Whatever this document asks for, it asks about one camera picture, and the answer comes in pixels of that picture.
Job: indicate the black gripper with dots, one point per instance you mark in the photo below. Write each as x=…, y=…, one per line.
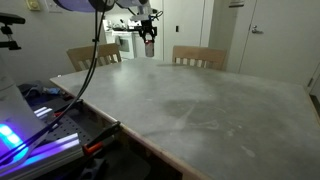
x=146, y=15

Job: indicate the white robot base blue light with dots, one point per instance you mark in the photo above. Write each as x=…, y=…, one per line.
x=18, y=121

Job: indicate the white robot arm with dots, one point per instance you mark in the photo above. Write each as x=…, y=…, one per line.
x=89, y=6

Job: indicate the white kitchen stove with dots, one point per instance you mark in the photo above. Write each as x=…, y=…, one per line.
x=124, y=40

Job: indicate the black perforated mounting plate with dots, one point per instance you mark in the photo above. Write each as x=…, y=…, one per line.
x=66, y=127

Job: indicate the white door right side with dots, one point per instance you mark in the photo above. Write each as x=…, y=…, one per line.
x=283, y=41

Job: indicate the yellow wall thermostat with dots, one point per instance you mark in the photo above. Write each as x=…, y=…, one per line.
x=33, y=5

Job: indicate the orange handled clamp near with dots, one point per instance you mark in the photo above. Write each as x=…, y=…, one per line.
x=97, y=143

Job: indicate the orange handled clamp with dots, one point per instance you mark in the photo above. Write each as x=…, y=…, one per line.
x=97, y=143
x=59, y=105

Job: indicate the orange handled clamp far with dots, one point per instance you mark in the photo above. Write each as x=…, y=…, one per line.
x=59, y=105

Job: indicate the silver aluminium rail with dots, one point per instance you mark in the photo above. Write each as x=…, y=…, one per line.
x=46, y=158

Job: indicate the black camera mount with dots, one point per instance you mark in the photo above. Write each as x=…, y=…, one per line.
x=9, y=19

